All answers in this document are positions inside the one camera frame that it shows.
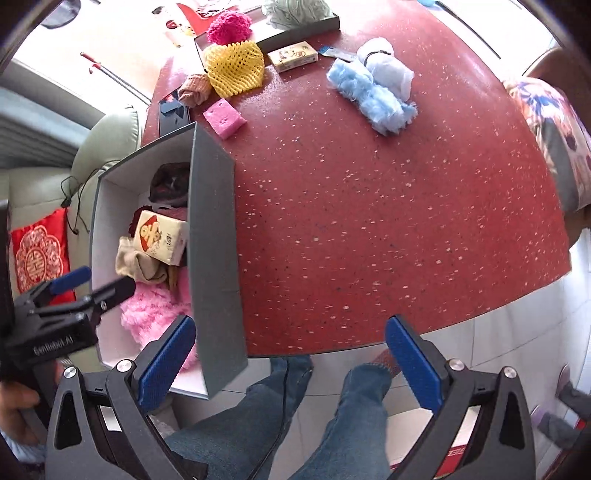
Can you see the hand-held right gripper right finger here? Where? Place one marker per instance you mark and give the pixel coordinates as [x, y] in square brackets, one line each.
[413, 364]

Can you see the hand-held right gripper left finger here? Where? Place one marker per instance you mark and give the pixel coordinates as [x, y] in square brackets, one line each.
[166, 364]

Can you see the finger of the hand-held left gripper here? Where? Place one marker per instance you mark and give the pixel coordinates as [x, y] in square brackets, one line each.
[69, 279]
[113, 290]

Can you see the grey cardboard box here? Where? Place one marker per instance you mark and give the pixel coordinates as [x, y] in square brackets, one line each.
[214, 230]

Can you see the striped knitted hat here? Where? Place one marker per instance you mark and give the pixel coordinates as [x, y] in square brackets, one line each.
[168, 184]

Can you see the person's left hand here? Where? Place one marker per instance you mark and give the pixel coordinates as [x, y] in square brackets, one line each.
[18, 406]

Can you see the beige sock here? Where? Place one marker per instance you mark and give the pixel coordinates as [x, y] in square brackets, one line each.
[134, 261]
[194, 90]

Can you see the pink fluffy cloth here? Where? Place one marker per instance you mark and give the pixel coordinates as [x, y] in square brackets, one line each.
[147, 309]

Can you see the red embroidered cushion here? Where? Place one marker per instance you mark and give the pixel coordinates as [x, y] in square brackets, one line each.
[39, 254]

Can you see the printed tissue pack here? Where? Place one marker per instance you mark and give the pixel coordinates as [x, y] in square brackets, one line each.
[293, 55]
[159, 237]

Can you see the person's right leg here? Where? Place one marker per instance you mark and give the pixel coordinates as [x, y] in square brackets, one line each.
[346, 415]

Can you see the person's leg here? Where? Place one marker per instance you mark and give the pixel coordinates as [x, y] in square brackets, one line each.
[346, 415]
[240, 424]

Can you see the person's left leg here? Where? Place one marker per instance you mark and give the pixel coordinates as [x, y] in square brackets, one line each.
[240, 424]

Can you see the pale leather sofa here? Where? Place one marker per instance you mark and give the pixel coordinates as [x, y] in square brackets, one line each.
[106, 147]

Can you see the grey slipper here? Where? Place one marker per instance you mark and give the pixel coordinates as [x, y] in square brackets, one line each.
[575, 392]
[556, 429]

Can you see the black phone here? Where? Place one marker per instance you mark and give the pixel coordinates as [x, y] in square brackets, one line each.
[173, 117]

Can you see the pink sponge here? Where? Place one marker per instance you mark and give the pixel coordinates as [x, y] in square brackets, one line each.
[224, 117]

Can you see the yellow foam net sleeve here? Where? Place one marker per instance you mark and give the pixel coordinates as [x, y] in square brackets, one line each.
[233, 69]

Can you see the light blue fluffy cloth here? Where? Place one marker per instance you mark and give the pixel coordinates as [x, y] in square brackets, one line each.
[369, 97]

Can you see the printed cushion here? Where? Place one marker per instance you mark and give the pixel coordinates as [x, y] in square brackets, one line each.
[558, 134]

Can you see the red paper item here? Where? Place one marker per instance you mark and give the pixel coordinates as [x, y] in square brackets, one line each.
[189, 16]

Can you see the magenta knitted scrubber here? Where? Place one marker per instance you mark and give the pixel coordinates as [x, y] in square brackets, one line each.
[228, 27]

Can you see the white tissue-wrapped bundle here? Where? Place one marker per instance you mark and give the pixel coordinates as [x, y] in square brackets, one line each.
[388, 69]

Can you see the blue flat packet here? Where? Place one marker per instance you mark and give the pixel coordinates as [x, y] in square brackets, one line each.
[337, 54]

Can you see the grey box lid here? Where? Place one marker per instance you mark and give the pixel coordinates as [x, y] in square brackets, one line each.
[304, 31]

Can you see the brown chair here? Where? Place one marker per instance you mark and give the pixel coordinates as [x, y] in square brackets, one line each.
[549, 62]

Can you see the green cloth in tray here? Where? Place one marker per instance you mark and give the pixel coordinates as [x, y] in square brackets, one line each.
[295, 11]

